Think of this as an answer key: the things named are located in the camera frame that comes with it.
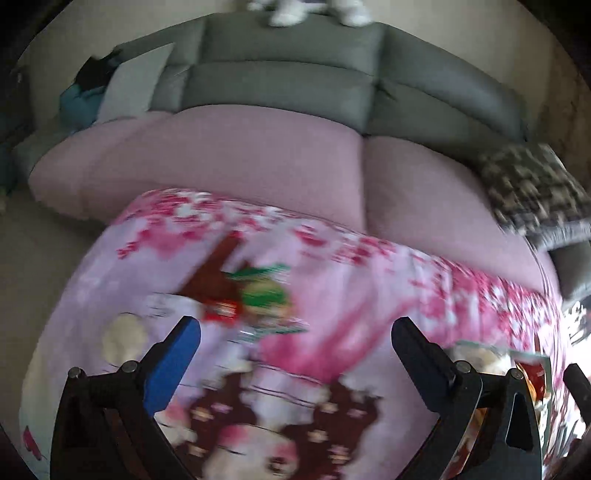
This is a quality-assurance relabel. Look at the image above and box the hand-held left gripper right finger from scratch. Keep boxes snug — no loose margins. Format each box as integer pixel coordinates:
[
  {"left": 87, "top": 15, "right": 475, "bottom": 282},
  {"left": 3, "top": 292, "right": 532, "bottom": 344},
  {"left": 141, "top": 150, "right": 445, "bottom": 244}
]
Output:
[{"left": 392, "top": 316, "right": 543, "bottom": 480}]

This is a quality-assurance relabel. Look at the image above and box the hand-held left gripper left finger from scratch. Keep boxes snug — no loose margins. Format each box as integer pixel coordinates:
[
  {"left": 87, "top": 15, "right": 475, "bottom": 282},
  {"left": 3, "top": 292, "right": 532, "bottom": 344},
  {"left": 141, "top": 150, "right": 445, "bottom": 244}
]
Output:
[{"left": 51, "top": 316, "right": 201, "bottom": 480}]

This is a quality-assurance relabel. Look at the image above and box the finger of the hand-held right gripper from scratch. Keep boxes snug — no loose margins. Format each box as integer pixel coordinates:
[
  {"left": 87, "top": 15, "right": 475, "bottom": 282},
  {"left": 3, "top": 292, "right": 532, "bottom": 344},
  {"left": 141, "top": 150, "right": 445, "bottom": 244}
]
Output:
[{"left": 563, "top": 363, "right": 591, "bottom": 409}]

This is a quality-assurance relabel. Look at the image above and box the shallow teal cardboard box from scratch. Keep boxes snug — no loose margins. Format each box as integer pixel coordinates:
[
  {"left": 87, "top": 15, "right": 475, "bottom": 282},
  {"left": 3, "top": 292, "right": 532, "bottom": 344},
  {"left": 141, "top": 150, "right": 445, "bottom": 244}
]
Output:
[{"left": 443, "top": 339, "right": 583, "bottom": 480}]

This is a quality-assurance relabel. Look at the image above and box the small red packet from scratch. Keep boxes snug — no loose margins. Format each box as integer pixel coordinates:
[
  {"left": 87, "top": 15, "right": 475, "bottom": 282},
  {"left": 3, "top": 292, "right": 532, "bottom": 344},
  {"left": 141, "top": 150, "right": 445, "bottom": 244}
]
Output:
[{"left": 203, "top": 298, "right": 241, "bottom": 324}]

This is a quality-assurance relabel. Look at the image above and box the green cookie packet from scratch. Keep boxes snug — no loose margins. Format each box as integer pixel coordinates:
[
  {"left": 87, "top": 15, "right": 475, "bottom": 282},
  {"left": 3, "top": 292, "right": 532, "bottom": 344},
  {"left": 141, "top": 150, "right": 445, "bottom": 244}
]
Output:
[{"left": 226, "top": 263, "right": 310, "bottom": 342}]

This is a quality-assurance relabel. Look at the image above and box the pink cartoon printed blanket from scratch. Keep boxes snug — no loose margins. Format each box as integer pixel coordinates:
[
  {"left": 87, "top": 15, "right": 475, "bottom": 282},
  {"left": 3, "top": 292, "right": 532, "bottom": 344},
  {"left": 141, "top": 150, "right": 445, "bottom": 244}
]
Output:
[{"left": 18, "top": 187, "right": 583, "bottom": 480}]

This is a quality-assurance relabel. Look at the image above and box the plain grey pillow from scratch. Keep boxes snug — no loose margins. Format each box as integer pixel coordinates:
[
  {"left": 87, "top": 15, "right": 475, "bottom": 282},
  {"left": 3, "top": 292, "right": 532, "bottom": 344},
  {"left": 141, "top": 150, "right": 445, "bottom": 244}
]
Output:
[{"left": 526, "top": 215, "right": 591, "bottom": 252}]

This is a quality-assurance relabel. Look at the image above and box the black white patterned pillow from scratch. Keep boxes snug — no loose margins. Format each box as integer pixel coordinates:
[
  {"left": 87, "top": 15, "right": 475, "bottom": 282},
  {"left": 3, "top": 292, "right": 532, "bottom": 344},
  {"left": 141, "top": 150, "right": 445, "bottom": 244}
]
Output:
[{"left": 478, "top": 142, "right": 591, "bottom": 236}]

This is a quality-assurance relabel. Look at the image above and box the blue cloth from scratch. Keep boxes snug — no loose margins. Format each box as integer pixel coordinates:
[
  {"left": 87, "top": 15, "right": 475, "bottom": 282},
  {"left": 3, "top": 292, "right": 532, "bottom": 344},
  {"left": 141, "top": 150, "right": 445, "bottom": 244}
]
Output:
[{"left": 60, "top": 85, "right": 105, "bottom": 134}]

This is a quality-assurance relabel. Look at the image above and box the light grey cushion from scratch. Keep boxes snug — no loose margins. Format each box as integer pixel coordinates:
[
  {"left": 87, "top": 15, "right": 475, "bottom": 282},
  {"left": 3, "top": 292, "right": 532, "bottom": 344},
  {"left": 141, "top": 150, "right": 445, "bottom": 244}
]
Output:
[{"left": 95, "top": 42, "right": 176, "bottom": 123}]

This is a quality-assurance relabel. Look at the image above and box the black bag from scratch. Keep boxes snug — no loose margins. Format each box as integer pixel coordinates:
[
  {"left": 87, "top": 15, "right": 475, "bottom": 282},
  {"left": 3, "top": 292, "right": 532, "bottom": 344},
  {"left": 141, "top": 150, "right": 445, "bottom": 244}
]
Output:
[{"left": 74, "top": 48, "right": 123, "bottom": 90}]

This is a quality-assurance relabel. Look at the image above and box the grey sofa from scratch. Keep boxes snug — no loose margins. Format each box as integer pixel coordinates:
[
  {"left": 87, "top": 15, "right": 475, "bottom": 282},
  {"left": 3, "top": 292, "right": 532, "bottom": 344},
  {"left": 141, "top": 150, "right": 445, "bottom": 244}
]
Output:
[{"left": 14, "top": 11, "right": 591, "bottom": 301}]

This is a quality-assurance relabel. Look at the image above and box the grey white plush dog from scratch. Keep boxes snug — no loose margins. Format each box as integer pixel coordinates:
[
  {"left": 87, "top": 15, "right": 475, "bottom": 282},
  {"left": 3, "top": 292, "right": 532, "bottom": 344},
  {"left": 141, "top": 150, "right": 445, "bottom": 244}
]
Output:
[{"left": 247, "top": 0, "right": 372, "bottom": 27}]

